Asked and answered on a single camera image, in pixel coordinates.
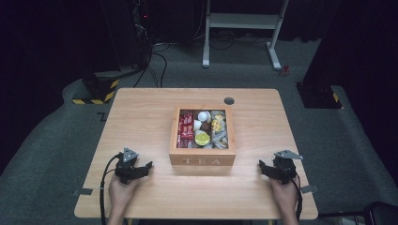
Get black floor cables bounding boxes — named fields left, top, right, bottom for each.
left=132, top=41, right=172, bottom=89

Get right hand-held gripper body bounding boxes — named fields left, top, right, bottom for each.
left=271, top=149, right=304, bottom=186

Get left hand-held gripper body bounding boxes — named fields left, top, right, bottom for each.
left=114, top=146, right=141, bottom=185

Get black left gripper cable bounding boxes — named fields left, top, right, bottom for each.
left=99, top=152, right=124, bottom=225

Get grey tape piece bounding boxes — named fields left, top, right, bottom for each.
left=72, top=187, right=94, bottom=197
left=300, top=184, right=319, bottom=194

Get white metal stand frame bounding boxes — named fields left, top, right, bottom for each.
left=202, top=0, right=290, bottom=71

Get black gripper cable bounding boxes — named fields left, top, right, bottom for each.
left=99, top=152, right=124, bottom=225
left=289, top=173, right=304, bottom=221

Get person's left hand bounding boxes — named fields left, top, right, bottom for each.
left=108, top=173, right=143, bottom=215

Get person's right hand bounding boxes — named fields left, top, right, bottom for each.
left=268, top=174, right=300, bottom=218

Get dark equipment rack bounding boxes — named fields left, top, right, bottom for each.
left=130, top=0, right=155, bottom=70

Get wooden tea box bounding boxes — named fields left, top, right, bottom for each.
left=168, top=105, right=237, bottom=167

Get pile of clear tea bags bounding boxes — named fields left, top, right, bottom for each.
left=210, top=110, right=229, bottom=150

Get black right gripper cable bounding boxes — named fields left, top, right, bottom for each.
left=289, top=173, right=304, bottom=221

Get black chair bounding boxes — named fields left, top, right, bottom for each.
left=318, top=201, right=398, bottom=225

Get stack of red packets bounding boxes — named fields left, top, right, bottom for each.
left=176, top=112, right=195, bottom=149

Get yellow lidded capsule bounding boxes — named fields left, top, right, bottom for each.
left=194, top=131, right=211, bottom=146

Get black yellow striped stand base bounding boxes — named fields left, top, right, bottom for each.
left=71, top=70, right=121, bottom=106
left=295, top=82, right=343, bottom=110

